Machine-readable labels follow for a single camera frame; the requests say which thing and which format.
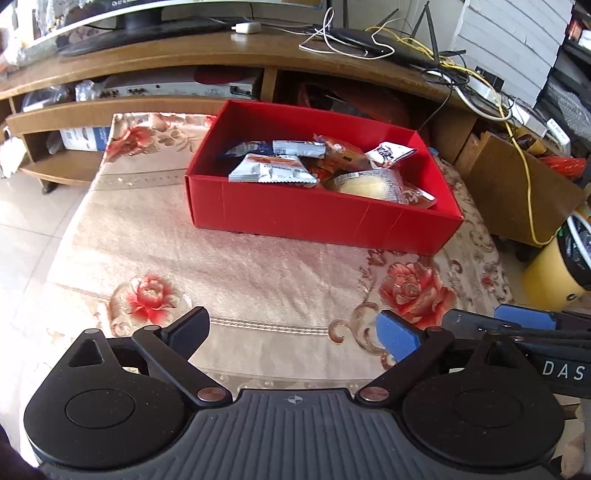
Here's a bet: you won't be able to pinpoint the white slatted panel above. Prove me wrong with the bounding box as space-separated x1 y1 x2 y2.
455 0 575 109

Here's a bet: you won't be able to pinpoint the yellow cable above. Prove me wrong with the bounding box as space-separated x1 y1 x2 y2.
367 25 559 245

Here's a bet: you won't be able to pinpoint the black silver snack packet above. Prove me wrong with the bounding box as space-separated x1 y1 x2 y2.
272 140 327 158

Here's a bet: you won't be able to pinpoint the pale round bun packet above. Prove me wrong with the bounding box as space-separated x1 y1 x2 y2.
331 168 403 202

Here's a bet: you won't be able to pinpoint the white cardboard box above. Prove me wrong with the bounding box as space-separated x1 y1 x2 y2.
60 126 112 152

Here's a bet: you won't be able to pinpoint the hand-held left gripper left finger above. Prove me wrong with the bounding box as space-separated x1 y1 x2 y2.
68 306 232 409

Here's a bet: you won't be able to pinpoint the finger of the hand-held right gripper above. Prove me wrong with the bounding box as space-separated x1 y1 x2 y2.
441 308 522 343
494 303 591 331

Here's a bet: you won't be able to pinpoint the wooden television stand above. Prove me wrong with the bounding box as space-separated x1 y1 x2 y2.
0 25 490 195

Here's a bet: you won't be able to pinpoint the red plastic bag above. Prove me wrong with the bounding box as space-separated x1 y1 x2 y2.
540 156 591 185

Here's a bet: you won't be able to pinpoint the blue snack packet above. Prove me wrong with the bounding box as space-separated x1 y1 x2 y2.
225 141 274 160

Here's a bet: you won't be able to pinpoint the silver media player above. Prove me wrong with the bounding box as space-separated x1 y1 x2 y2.
99 78 259 100

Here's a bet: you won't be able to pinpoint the clear plastic bag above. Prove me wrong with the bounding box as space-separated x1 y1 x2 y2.
21 80 109 112

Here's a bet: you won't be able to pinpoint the television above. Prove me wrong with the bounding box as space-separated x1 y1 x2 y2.
28 0 259 58

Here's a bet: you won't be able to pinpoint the thin white cable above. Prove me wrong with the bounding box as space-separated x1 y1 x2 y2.
299 7 395 58

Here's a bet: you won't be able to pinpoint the black cable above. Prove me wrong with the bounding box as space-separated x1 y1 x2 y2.
418 78 455 132

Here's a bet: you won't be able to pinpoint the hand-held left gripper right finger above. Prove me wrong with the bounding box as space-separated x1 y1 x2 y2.
355 310 527 409

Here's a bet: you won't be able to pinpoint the white grey snack packet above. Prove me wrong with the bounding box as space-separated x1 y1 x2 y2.
228 154 320 186

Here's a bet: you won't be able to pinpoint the black storage shelf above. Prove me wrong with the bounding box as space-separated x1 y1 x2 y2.
538 0 591 139

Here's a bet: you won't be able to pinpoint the black router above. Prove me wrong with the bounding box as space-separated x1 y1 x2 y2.
330 7 469 68

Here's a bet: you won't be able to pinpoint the red cardboard box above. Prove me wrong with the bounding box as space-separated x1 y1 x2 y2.
185 99 465 256

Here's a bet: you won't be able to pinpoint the red round object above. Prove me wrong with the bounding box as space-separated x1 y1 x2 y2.
193 67 259 86

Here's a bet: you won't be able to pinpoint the orange clear snack packet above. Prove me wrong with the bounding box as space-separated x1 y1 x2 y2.
313 134 371 171

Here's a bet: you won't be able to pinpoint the silver snack packet red fruit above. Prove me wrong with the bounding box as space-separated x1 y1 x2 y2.
366 142 417 169

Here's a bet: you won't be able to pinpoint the white power strip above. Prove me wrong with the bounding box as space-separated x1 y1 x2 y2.
466 65 573 148

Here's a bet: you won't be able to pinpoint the thick white cable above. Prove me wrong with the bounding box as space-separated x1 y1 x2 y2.
455 83 509 121

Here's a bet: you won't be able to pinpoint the yellow container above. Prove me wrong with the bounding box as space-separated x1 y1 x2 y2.
522 210 591 312

